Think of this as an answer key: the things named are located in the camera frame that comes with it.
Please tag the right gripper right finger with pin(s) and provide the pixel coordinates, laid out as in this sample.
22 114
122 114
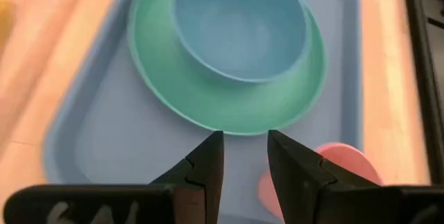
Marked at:
329 203

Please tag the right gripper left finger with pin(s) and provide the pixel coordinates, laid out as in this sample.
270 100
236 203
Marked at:
138 203

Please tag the pink plastic cup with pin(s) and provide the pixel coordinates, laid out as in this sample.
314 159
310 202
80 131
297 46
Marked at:
347 161

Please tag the blue plastic tray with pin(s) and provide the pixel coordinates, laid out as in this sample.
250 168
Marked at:
121 147

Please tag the teal round plate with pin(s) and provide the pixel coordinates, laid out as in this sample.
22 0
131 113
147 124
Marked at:
208 106

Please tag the blue plastic bowl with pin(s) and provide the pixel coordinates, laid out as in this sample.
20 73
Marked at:
239 33

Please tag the black aluminium table frame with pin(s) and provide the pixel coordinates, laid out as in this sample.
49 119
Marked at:
421 78

